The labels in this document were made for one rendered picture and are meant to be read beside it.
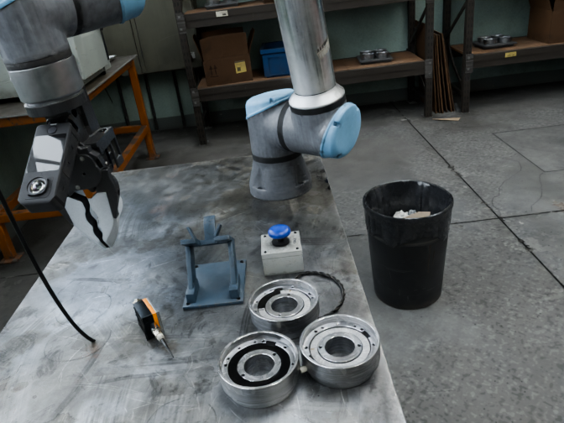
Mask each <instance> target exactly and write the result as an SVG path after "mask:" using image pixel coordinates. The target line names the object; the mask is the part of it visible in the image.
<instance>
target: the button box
mask: <svg viewBox="0 0 564 423"><path fill-rule="evenodd" d="M261 255H262V261H263V266H264V276H271V275H279V274H292V273H299V272H304V264H303V256H302V248H301V244H300V234H299V231H294V232H290V235H289V236H288V237H286V238H284V241H283V242H277V239H274V238H271V237H270V236H269V235H268V234H267V235H261Z"/></svg>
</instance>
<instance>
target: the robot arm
mask: <svg viewBox="0 0 564 423"><path fill-rule="evenodd" d="M274 3H275V7H276V11H277V15H278V19H279V26H280V30H281V34H282V38H283V42H284V47H285V53H286V57H287V61H288V66H289V69H290V76H291V80H292V85H293V88H294V90H293V89H280V90H276V91H268V92H265V93H262V94H259V95H257V96H255V97H251V98H250V99H249V100H248V101H247V103H246V114H247V116H246V119H247V121H248V131H249V137H250V143H251V149H252V155H253V166H252V171H251V175H250V181H249V187H250V192H251V194H252V196H254V197H256V198H258V199H260V200H264V201H284V200H289V199H293V198H296V197H298V196H302V195H304V194H305V193H306V192H308V191H309V190H310V189H311V187H312V179H311V173H310V171H309V170H308V167H307V165H306V162H305V161H304V158H303V156H302V154H310V155H315V156H320V157H322V158H324V159H326V158H333V159H340V158H342V157H344V156H346V155H347V154H348V153H349V152H350V151H351V150H352V148H353V146H354V144H355V143H356V141H357V138H358V135H359V131H360V127H361V114H360V111H359V108H358V107H357V106H356V105H355V104H353V103H351V102H347V100H346V94H345V90H344V88H343V87H342V86H340V85H339V84H337V83H336V80H335V75H334V70H333V64H332V55H331V50H330V45H329V39H328V34H327V29H326V20H325V14H324V9H323V4H322V0H274ZM144 5H145V0H0V55H1V57H2V59H3V63H4V65H5V66H6V68H7V70H8V74H9V76H10V81H11V82H12V83H13V85H14V87H15V90H16V92H17V93H18V97H19V99H20V101H21V102H23V103H25V104H24V107H25V109H26V111H27V114H28V115H29V117H31V118H45V119H46V120H47V121H46V125H39V126H38V127H37V128H36V132H35V135H34V141H33V144H32V148H31V150H30V154H29V160H28V163H27V166H26V170H25V173H24V177H23V182H22V185H21V189H20V192H19V195H18V202H19V203H20V204H21V205H23V206H24V207H25V208H26V209H27V210H28V211H29V212H31V213H37V212H54V211H59V212H60V213H61V215H62V216H63V217H64V218H65V219H66V220H67V221H68V222H69V223H70V224H73V225H74V226H75V227H76V228H77V229H78V230H79V231H80V232H82V233H83V234H84V235H86V236H87V237H88V238H90V239H91V240H92V241H93V242H95V243H97V244H98V245H100V246H101V247H103V248H112V246H113V244H114V243H115V241H116V239H117V236H118V228H119V217H120V215H121V212H122V209H123V201H122V198H121V196H120V188H119V184H118V180H117V178H116V177H115V176H114V175H112V171H113V168H114V166H113V163H112V159H114V161H115V163H116V166H117V168H119V167H120V165H121V164H122V163H123V161H124V159H123V155H122V153H121V150H120V148H119V145H118V141H117V139H116V136H115V133H114V131H113V128H112V127H107V128H100V126H99V123H98V121H97V117H96V114H95V113H94V110H93V107H92V105H91V101H90V98H89V96H88V94H87V91H86V88H85V86H84V83H83V80H82V78H81V74H80V72H79V70H78V67H77V64H76V61H75V58H74V55H73V54H72V52H71V47H70V45H69V42H68V40H67V38H70V37H73V36H77V35H79V34H84V33H87V32H91V31H93V30H97V29H101V28H105V27H107V26H111V25H114V24H124V22H125V21H127V20H129V19H131V18H136V17H138V16H139V15H140V14H141V12H143V10H144ZM112 140H114V143H115V145H116V148H117V151H118V154H119V156H118V157H117V156H116V155H115V152H114V149H113V146H112V143H111V141H112ZM108 145H109V147H110V150H111V151H110V152H108V150H107V147H108ZM86 189H88V190H89V191H90V192H95V190H97V192H96V193H95V194H94V195H93V197H92V198H89V199H88V198H87V197H86V195H85V193H84V191H83V190H86ZM97 218H98V226H97ZM98 227H100V229H101V230H102V232H101V230H100V229H99V228H98Z"/></svg>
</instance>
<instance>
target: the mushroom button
mask: <svg viewBox="0 0 564 423"><path fill-rule="evenodd" d="M268 235H269V236H270V237H271V238H274V239H277V242H283V241H284V238H286V237H288V236H289V235H290V228H289V226H287V225H285V224H278V225H274V226H272V227H271V228H270V229H269V230H268Z"/></svg>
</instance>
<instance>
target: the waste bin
mask: <svg viewBox="0 0 564 423"><path fill-rule="evenodd" d="M453 205H454V199H453V196H452V194H451V193H450V192H449V191H447V190H446V189H444V188H442V187H440V186H438V185H436V184H433V183H430V182H426V181H420V180H397V181H390V182H386V183H383V184H380V185H376V186H375V187H373V188H371V189H370V190H368V191H367V192H366V193H365V194H364V196H363V208H364V216H365V223H366V228H367V231H368V243H369V251H370V258H371V265H372V272H373V286H374V291H375V294H376V296H377V297H378V298H379V299H380V300H381V301H382V302H384V303H386V304H388V305H390V306H393V307H397V308H401V309H419V308H422V307H426V306H429V305H431V304H433V303H434V302H436V301H437V300H438V299H439V297H440V296H441V288H442V281H443V275H444V267H445V260H446V253H447V239H448V233H449V230H450V224H451V219H452V208H453ZM401 210H402V211H403V212H409V210H415V211H416V212H431V213H430V215H429V216H427V217H416V218H400V217H393V216H394V214H395V213H396V212H400V211H401Z"/></svg>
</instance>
